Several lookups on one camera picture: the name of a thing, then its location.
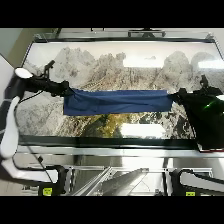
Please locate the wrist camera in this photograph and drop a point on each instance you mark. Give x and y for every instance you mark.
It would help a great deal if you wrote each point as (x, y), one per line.
(49, 65)
(203, 81)

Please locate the black garment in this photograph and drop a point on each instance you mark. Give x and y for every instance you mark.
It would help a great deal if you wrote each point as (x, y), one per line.
(206, 130)

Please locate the silver frame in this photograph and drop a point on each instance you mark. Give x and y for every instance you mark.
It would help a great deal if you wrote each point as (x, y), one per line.
(116, 181)

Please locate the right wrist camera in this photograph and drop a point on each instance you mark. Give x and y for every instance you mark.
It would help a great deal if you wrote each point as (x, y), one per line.
(203, 81)

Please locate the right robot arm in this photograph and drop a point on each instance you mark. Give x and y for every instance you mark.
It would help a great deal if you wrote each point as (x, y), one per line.
(182, 181)

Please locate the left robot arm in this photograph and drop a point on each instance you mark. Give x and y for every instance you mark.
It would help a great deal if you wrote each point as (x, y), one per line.
(10, 133)

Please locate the blue shirt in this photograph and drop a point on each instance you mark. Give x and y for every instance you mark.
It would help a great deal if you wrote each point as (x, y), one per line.
(116, 102)

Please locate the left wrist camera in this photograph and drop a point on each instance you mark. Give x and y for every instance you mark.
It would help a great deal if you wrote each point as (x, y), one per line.
(49, 65)

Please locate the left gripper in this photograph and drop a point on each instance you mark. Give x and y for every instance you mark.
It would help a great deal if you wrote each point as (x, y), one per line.
(59, 88)

